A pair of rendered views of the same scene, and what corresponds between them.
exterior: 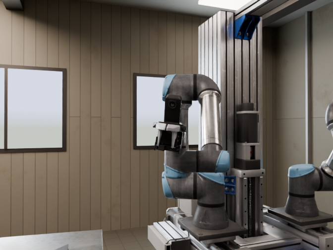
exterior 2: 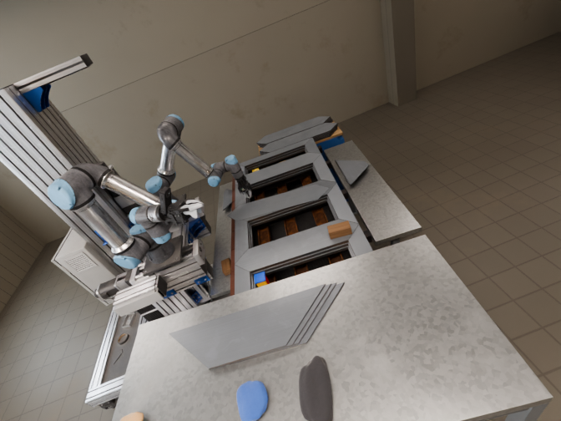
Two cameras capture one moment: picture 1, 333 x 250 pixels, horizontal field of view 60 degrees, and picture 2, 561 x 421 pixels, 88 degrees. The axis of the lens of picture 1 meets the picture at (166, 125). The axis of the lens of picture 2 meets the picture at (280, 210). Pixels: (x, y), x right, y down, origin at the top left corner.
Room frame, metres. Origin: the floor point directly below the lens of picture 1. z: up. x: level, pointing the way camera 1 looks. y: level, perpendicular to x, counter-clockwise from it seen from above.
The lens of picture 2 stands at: (0.09, 0.83, 2.01)
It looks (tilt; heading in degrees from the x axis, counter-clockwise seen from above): 37 degrees down; 290
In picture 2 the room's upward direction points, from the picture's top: 23 degrees counter-clockwise
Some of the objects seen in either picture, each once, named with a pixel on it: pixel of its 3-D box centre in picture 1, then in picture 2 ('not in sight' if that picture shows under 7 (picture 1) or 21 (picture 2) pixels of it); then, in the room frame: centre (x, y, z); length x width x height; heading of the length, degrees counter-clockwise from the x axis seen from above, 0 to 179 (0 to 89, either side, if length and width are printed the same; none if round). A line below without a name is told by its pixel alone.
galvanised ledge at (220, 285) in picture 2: not in sight; (228, 225); (1.15, -0.78, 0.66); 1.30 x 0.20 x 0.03; 104
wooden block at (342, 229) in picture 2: not in sight; (339, 230); (0.24, -0.31, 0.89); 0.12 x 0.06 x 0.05; 9
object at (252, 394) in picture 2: not in sight; (252, 399); (0.53, 0.55, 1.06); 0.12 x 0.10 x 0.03; 118
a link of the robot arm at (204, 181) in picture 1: (209, 184); (145, 235); (1.24, -0.18, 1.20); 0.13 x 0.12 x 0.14; 84
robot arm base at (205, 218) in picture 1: (210, 212); (158, 247); (1.24, -0.19, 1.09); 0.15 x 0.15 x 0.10
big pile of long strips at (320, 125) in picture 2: not in sight; (296, 135); (0.60, -1.76, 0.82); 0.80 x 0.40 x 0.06; 14
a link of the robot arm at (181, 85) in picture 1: (179, 136); (104, 224); (1.26, -0.06, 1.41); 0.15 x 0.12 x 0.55; 84
